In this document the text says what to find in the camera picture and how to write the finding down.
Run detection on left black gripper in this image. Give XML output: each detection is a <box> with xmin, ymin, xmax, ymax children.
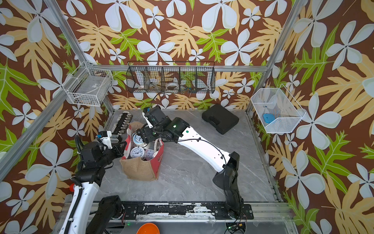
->
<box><xmin>98</xmin><ymin>140</ymin><xmax>127</xmax><ymax>168</ymax></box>

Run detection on beige twin-bell alarm clock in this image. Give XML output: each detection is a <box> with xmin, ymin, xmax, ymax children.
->
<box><xmin>132</xmin><ymin>133</ymin><xmax>148</xmax><ymax>148</ymax></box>

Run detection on white round alarm clock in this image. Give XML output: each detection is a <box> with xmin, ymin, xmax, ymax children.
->
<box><xmin>130</xmin><ymin>147</ymin><xmax>145</xmax><ymax>160</ymax></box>

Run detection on red burlap canvas bag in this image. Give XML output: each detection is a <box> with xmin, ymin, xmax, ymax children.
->
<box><xmin>120</xmin><ymin>122</ymin><xmax>164</xmax><ymax>181</ymax></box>

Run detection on pink twin-bell alarm clock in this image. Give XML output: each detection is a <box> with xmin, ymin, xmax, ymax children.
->
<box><xmin>144</xmin><ymin>149</ymin><xmax>157</xmax><ymax>161</ymax></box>

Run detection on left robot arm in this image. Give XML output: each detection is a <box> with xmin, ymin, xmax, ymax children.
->
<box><xmin>59</xmin><ymin>136</ymin><xmax>128</xmax><ymax>234</ymax></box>

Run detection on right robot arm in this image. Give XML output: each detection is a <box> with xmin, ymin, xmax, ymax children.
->
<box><xmin>136</xmin><ymin>106</ymin><xmax>244</xmax><ymax>219</ymax></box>

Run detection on red emergency button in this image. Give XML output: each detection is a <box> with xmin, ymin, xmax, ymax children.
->
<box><xmin>69</xmin><ymin>184</ymin><xmax>75</xmax><ymax>193</ymax></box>

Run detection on black socket set holder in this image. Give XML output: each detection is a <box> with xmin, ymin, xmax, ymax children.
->
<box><xmin>111</xmin><ymin>111</ymin><xmax>133</xmax><ymax>138</ymax></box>

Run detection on black plastic tool case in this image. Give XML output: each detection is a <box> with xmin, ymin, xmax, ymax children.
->
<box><xmin>202</xmin><ymin>105</ymin><xmax>239</xmax><ymax>135</ymax></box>

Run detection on orange bowl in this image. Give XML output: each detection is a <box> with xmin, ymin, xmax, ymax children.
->
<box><xmin>137</xmin><ymin>223</ymin><xmax>160</xmax><ymax>234</ymax></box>

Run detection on blue object in basket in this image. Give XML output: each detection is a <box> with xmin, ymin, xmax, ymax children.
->
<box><xmin>263</xmin><ymin>113</ymin><xmax>276</xmax><ymax>124</ymax></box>

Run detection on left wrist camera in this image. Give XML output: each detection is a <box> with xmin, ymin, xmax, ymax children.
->
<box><xmin>96</xmin><ymin>131</ymin><xmax>113</xmax><ymax>149</ymax></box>

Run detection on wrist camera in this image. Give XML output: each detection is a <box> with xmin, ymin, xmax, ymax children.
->
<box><xmin>96</xmin><ymin>131</ymin><xmax>113</xmax><ymax>149</ymax></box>
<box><xmin>142</xmin><ymin>107</ymin><xmax>153</xmax><ymax>129</ymax></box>

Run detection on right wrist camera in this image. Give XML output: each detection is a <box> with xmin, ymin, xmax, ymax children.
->
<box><xmin>142</xmin><ymin>107</ymin><xmax>153</xmax><ymax>129</ymax></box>

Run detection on black wire basket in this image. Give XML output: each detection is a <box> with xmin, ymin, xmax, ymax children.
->
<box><xmin>125</xmin><ymin>61</ymin><xmax>216</xmax><ymax>94</ymax></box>

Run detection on black mounting rail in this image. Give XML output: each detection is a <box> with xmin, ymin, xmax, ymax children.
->
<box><xmin>122</xmin><ymin>201</ymin><xmax>254</xmax><ymax>221</ymax></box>

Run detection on white wire basket left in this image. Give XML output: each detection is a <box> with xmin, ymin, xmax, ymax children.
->
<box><xmin>64</xmin><ymin>62</ymin><xmax>114</xmax><ymax>107</ymax></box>

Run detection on white wire basket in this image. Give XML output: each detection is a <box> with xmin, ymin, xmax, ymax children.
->
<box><xmin>251</xmin><ymin>88</ymin><xmax>306</xmax><ymax>135</ymax></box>
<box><xmin>64</xmin><ymin>62</ymin><xmax>114</xmax><ymax>107</ymax></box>

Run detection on white wire basket right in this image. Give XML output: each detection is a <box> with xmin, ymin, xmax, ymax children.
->
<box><xmin>251</xmin><ymin>88</ymin><xmax>306</xmax><ymax>135</ymax></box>

